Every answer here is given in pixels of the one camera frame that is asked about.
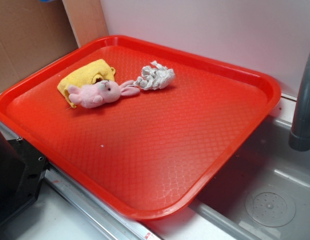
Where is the red plastic tray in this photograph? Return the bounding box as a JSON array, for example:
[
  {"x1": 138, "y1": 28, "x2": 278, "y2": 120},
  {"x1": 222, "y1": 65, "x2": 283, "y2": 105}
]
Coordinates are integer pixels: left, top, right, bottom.
[{"x1": 0, "y1": 36, "x2": 281, "y2": 221}]

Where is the crumpled white paper towel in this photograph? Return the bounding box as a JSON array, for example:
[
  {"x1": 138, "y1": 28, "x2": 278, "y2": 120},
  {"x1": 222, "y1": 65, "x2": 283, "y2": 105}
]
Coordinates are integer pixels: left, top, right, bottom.
[{"x1": 133, "y1": 60, "x2": 175, "y2": 91}]

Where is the pink plush bunny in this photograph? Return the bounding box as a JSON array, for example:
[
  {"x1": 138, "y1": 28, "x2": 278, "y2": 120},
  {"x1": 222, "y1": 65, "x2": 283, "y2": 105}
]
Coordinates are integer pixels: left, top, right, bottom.
[{"x1": 68, "y1": 80, "x2": 140, "y2": 109}]

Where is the yellow cloth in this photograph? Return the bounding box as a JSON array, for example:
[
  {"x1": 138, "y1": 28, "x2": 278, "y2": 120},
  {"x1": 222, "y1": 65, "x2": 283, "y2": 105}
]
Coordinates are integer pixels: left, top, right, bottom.
[{"x1": 57, "y1": 59, "x2": 116, "y2": 109}]

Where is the grey sink basin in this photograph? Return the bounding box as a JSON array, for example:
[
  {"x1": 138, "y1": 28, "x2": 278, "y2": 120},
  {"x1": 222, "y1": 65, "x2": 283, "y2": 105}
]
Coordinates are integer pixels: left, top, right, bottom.
[{"x1": 190, "y1": 116, "x2": 310, "y2": 240}]

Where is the sink drain cover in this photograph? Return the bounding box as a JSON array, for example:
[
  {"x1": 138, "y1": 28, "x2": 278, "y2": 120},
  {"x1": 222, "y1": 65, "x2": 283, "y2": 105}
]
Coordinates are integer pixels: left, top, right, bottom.
[{"x1": 245, "y1": 190, "x2": 296, "y2": 228}]

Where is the grey sink faucet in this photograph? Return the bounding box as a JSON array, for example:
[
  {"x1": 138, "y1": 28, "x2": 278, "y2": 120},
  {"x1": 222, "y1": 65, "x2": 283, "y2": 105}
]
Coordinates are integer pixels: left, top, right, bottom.
[{"x1": 288, "y1": 53, "x2": 310, "y2": 152}]

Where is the brown cardboard box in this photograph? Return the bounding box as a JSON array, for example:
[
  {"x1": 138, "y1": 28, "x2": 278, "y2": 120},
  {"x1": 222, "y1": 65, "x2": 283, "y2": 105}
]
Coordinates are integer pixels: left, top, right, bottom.
[{"x1": 0, "y1": 0, "x2": 108, "y2": 93}]

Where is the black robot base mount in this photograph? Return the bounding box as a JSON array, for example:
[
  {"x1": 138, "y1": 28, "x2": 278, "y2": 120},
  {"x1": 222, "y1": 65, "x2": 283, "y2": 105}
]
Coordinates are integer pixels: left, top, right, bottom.
[{"x1": 0, "y1": 131, "x2": 48, "y2": 227}]

